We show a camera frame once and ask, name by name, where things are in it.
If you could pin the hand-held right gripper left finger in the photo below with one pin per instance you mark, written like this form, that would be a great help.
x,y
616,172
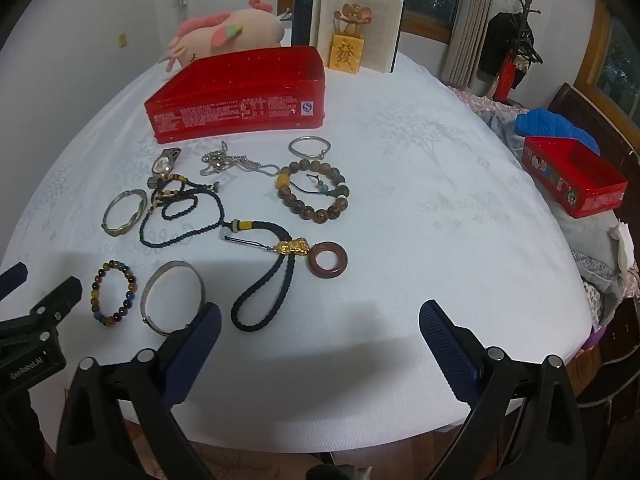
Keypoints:
x,y
197,350

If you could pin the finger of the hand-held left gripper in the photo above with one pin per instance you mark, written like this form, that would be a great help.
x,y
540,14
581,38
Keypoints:
x,y
12,278
50,304

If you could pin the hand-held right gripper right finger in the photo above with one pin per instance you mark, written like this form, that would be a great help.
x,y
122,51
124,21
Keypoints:
x,y
450,350

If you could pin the twisted silver bangle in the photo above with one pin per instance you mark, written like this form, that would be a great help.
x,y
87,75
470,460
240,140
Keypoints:
x,y
114,202

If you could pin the silver wristwatch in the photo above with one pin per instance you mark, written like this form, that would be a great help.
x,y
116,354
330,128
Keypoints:
x,y
162,165

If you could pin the thin silver bangle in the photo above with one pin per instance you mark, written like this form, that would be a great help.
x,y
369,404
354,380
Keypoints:
x,y
291,148

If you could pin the red plastic tray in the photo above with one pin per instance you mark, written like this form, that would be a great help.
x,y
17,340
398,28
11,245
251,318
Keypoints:
x,y
235,105

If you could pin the flat silver bangle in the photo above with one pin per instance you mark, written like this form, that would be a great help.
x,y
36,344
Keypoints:
x,y
172,266

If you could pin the white patterned tablecloth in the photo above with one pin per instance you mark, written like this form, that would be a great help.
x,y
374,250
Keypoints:
x,y
425,210

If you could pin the dark wooden chair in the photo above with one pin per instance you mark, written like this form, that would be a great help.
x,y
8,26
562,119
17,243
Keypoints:
x,y
615,360

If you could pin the grey cloth pile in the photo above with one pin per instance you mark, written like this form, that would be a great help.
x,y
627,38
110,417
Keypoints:
x,y
590,255

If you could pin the small red tin box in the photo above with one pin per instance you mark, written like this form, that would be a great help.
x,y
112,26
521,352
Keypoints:
x,y
555,185

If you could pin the blue cloth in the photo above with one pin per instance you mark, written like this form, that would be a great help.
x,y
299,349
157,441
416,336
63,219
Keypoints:
x,y
550,125

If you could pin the pink floral cloth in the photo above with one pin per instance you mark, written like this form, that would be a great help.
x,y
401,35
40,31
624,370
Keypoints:
x,y
480,102

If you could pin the dark wooden headboard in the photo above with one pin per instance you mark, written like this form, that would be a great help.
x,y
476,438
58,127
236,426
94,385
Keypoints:
x,y
565,102

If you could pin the mouse figurine on yellow block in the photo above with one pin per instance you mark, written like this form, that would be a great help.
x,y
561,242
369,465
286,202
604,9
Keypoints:
x,y
345,55

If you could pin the dark figurine statue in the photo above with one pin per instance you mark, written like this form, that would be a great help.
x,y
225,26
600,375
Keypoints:
x,y
505,35

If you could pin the pink unicorn plush toy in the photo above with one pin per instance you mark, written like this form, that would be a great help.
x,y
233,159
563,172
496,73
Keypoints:
x,y
240,27

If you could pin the beige curtain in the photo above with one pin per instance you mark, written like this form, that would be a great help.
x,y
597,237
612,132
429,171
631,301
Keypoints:
x,y
470,20

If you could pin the open white book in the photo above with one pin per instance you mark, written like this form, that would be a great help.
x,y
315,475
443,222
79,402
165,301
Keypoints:
x,y
385,25

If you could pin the dark blue book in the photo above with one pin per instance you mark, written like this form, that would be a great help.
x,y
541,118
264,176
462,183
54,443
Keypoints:
x,y
301,15

